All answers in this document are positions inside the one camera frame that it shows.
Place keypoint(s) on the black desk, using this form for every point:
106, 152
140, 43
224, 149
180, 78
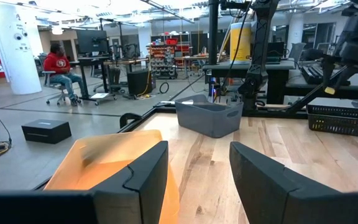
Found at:
89, 60

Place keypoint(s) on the person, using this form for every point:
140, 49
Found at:
56, 63

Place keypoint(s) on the black monitor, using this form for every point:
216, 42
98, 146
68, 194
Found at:
92, 40

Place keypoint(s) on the orange translucent plastic bin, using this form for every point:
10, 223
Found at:
104, 161

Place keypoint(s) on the black box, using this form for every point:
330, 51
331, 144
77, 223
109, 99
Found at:
45, 130

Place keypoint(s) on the yellow eraser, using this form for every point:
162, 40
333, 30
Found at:
329, 90

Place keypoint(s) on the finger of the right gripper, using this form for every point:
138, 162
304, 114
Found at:
344, 76
328, 73

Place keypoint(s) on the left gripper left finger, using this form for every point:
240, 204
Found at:
135, 193

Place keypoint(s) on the grey plastic bin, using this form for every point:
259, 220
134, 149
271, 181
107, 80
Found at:
207, 121

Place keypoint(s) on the parts drawer shelf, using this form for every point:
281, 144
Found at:
163, 60

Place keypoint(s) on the black keyboard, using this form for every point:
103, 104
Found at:
312, 74

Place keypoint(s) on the grey office chair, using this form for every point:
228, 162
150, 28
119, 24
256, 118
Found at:
46, 76
297, 51

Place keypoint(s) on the white pillar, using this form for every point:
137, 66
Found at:
14, 46

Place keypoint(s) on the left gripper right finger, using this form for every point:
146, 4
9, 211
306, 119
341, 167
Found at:
266, 193

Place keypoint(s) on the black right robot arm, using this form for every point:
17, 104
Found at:
261, 46

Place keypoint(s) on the black computer tower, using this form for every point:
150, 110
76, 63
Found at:
140, 82

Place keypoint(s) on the yellow wipes canister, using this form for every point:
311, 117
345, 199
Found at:
241, 42

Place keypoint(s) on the grey side desk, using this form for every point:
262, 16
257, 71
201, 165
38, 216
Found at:
228, 67
297, 82

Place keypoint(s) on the black mesh basket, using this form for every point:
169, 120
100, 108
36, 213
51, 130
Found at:
337, 124

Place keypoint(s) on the black aluminium table frame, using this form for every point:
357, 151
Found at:
148, 119

